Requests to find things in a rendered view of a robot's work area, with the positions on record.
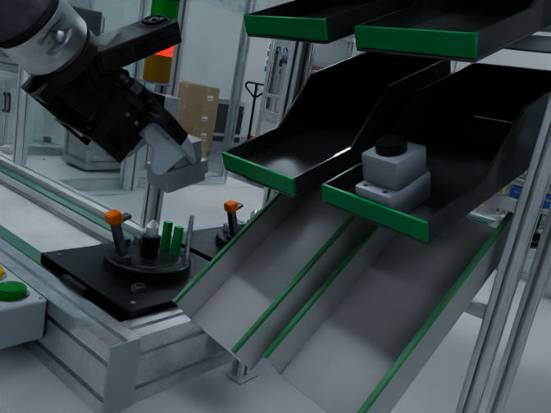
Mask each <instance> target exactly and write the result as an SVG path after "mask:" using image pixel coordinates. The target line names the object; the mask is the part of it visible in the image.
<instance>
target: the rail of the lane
mask: <svg viewBox="0 0 551 413"><path fill-rule="evenodd" d="M0 264H1V265H2V266H4V267H5V268H6V269H8V270H9V271H11V272H12V273H13V274H14V275H15V276H16V277H18V278H19V279H20V280H22V281H23V282H24V283H26V284H27V285H29V286H30V287H31V288H32V289H33V290H34V291H36V292H37V293H38V294H40V295H41V296H42V297H44V298H45V299H46V300H47V308H46V317H45V327H44V336H43V338H40V339H36V340H34V341H30V342H27V343H22V344H21V345H22V346H23V347H25V348H26V349H27V350H28V351H29V352H30V353H31V354H32V355H33V356H34V357H35V358H37V359H38V360H39V361H40V362H41V363H42V364H43V365H44V366H45V367H46V368H48V369H49V370H50V371H51V372H52V373H53V374H54V375H55V376H56V377H57V378H58V379H60V380H61V381H62V382H63V383H64V384H65V385H66V386H67V387H68V388H69V389H70V390H71V391H72V392H73V393H74V394H75V395H76V396H77V397H78V398H79V399H81V400H82V401H83V402H84V403H85V404H86V405H87V406H88V407H89V408H90V409H92V410H93V411H94V412H95V413H117V412H118V411H122V410H124V409H126V408H128V407H130V406H132V403H133V397H134V386H135V380H136V374H137V367H138V361H139V349H140V343H141V337H140V336H138V334H136V333H135V332H133V331H132V330H130V329H129V328H127V327H126V326H124V325H123V324H122V323H121V322H119V321H118V320H116V319H115V318H113V317H112V316H110V315H109V314H107V313H106V312H105V311H103V310H102V309H101V308H99V307H98V306H96V305H95V304H93V303H92V302H91V301H90V300H88V292H89V289H88V288H86V287H85V286H84V285H83V284H81V283H80V282H78V281H77V280H75V279H73V278H72V277H70V276H69V275H62V276H61V280H60V279H58V278H57V277H56V276H54V275H52V274H51V273H49V272H48V271H47V270H45V269H44V268H43V267H42V266H40V265H38V264H37V263H36V262H34V261H32V260H31V259H29V258H28V257H27V256H26V255H24V254H23V253H22V252H20V251H18V250H17V249H16V248H14V247H13V246H12V245H10V244H9V243H7V242H6V241H4V240H3V239H2V238H0Z"/></svg>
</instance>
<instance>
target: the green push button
mask: <svg viewBox="0 0 551 413"><path fill-rule="evenodd" d="M26 294H27V286H26V285H25V284H23V283H22V282H17V281H5V282H1V283H0V298H1V299H7V300H13V299H18V298H22V297H24V296H25V295H26Z"/></svg>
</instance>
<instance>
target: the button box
mask: <svg viewBox="0 0 551 413"><path fill-rule="evenodd" d="M0 266H1V267H3V268H4V275H3V277H2V278H0V283H1V282H5V281H17V282H22V283H23V284H25V285H26V286H27V294H26V295H25V296H24V297H22V298H18V299H13V300H7V299H1V298H0V349H3V348H6V347H12V346H15V345H18V344H22V343H27V342H30V341H34V340H36V339H40V338H43V336H44V327H45V317H46V308H47V300H46V299H45V298H44V297H42V296H41V295H40V294H38V293H37V292H36V291H34V290H33V289H32V288H31V287H30V286H29V285H27V284H26V283H24V282H23V281H22V280H20V279H19V278H18V277H16V276H15V275H14V274H13V273H12V272H11V271H9V270H8V269H6V268H5V267H4V266H3V265H1V264H0Z"/></svg>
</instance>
